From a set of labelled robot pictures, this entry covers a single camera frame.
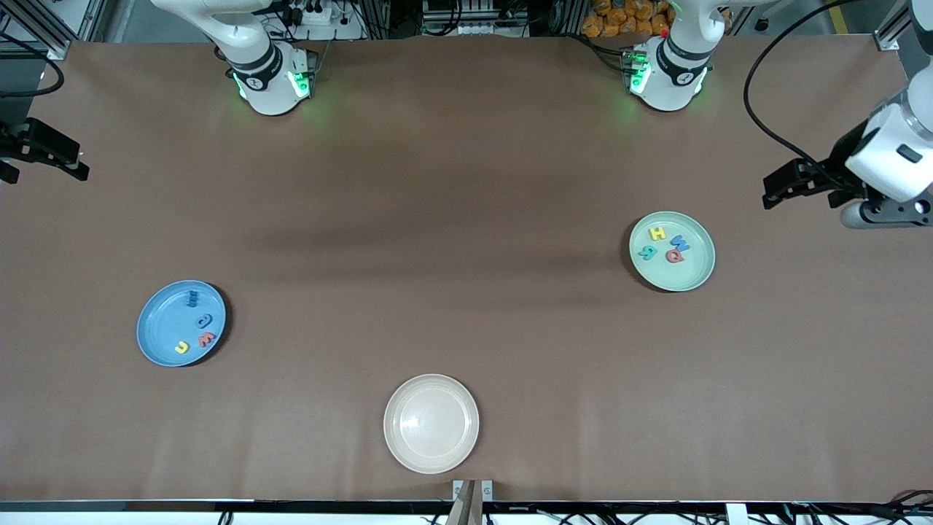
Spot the black cable bundle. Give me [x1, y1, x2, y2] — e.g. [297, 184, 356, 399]
[795, 490, 933, 525]

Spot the pale green round plate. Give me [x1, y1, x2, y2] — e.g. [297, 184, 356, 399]
[629, 211, 716, 293]

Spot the aluminium frame post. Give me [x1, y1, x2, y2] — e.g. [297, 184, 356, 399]
[0, 0, 99, 61]
[875, 0, 933, 52]

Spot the metal table edge bracket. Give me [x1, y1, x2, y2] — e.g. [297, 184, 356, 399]
[452, 479, 494, 525]

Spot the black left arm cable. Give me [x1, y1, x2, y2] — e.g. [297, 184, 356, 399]
[743, 0, 912, 192]

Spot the white power strip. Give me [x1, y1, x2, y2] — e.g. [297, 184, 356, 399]
[286, 2, 334, 26]

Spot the blue round plate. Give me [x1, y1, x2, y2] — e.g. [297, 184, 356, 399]
[136, 280, 227, 368]

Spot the orange objects pile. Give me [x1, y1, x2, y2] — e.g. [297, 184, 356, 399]
[581, 0, 675, 39]

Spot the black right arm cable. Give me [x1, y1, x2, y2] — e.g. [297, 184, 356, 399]
[0, 33, 66, 100]

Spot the dark equipment rack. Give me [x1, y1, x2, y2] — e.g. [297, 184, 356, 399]
[421, 0, 531, 37]

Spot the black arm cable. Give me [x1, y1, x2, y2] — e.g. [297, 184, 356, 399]
[743, 0, 912, 192]
[0, 33, 66, 100]

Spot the beige round plate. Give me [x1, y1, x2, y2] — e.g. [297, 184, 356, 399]
[383, 374, 480, 475]

